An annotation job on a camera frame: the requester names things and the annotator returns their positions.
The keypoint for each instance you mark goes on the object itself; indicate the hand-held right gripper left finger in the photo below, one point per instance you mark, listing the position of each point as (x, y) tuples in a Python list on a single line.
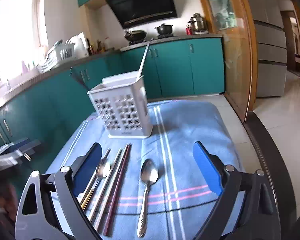
[(88, 167)]

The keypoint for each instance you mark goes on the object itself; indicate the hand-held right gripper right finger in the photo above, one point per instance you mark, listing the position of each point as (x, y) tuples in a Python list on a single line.
[(210, 170)]

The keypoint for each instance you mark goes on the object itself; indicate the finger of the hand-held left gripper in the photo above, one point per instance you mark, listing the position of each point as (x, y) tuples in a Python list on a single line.
[(25, 143), (8, 159)]

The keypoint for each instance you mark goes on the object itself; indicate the dark red chopstick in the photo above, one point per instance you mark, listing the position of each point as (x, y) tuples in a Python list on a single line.
[(119, 187)]

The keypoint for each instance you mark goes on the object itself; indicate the silver metal spoon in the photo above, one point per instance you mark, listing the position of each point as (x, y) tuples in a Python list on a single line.
[(149, 172)]

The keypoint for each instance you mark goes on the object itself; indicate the white plastic utensil holder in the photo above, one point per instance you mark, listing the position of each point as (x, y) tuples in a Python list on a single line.
[(120, 115)]

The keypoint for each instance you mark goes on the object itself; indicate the black chopstick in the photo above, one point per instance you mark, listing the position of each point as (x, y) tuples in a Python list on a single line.
[(80, 78)]

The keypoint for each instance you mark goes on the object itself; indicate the teal base cabinet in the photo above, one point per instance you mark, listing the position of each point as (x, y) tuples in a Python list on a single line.
[(180, 67), (40, 105)]

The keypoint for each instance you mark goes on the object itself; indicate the blue striped cloth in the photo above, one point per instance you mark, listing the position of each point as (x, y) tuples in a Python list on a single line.
[(185, 135)]

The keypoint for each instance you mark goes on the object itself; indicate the round wooden table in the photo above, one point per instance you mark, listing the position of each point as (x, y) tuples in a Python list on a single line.
[(270, 160)]

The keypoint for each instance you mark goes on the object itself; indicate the lilac bottle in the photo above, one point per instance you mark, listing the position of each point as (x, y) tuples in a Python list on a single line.
[(23, 66)]

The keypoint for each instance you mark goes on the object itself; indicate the white dish rack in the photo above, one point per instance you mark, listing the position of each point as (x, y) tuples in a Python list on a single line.
[(52, 60)]

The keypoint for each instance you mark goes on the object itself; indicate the white countertop appliance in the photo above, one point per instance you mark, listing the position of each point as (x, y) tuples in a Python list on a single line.
[(80, 45)]

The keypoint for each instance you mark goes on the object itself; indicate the kitchen window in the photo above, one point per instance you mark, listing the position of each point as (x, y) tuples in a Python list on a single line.
[(15, 30)]

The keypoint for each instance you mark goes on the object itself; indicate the wooden framed glass door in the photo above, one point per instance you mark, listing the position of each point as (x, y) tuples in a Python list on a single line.
[(230, 42)]

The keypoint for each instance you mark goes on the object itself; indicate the silver refrigerator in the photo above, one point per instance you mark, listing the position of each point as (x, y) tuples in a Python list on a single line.
[(270, 55)]

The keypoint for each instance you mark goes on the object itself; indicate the gas stove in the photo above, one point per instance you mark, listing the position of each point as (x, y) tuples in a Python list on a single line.
[(168, 36)]

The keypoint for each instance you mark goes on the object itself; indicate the black wok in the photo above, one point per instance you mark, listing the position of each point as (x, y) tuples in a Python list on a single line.
[(136, 35)]

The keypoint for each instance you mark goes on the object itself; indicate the red canister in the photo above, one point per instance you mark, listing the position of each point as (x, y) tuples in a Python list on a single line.
[(189, 30)]

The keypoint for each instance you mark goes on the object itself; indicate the stainless steel pot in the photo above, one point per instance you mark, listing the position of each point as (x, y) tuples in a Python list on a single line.
[(198, 23)]

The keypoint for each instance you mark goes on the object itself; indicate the black cooking pot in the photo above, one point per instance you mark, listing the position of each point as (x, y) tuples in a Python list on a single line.
[(163, 30)]

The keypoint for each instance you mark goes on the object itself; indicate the black range hood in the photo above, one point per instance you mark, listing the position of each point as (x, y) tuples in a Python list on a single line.
[(142, 5)]

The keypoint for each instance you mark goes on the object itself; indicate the wooden doorway frame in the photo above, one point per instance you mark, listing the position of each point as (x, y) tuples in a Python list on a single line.
[(298, 42)]

